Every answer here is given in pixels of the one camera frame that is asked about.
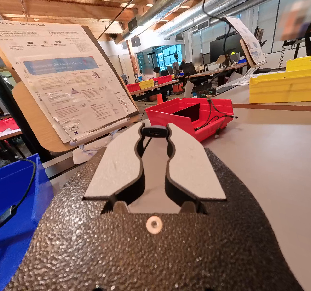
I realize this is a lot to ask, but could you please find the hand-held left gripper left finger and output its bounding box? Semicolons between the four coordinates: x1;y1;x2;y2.
83;122;145;201

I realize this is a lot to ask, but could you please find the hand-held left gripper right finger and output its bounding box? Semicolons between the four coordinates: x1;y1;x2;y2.
166;123;227;201

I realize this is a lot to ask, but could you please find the blue plastic bin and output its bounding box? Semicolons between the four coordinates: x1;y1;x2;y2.
0;153;54;291

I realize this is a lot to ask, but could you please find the grey desk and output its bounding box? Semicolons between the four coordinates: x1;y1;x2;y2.
42;103;311;289

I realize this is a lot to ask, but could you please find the black bin divider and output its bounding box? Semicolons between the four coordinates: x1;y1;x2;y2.
172;103;200;122

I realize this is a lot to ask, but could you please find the black box green display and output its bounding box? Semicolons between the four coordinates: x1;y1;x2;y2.
197;89;216;99

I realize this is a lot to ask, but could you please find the grey wood-edged table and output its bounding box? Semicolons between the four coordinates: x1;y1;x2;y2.
216;77;311;112

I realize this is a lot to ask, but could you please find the wooden document stand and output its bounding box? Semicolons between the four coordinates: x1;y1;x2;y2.
0;19;140;165
222;15;271;86

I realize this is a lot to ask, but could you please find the black computer monitor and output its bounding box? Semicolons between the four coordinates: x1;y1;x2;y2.
209;32;246;63

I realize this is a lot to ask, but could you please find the black cable gold plug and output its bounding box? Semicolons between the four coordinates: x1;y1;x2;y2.
205;94;220;129

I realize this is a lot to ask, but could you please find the black hanging cable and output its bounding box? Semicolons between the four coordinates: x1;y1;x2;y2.
202;0;232;85

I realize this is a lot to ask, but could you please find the silver ventilation duct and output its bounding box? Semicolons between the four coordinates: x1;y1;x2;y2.
157;0;295;39
121;0;219;40

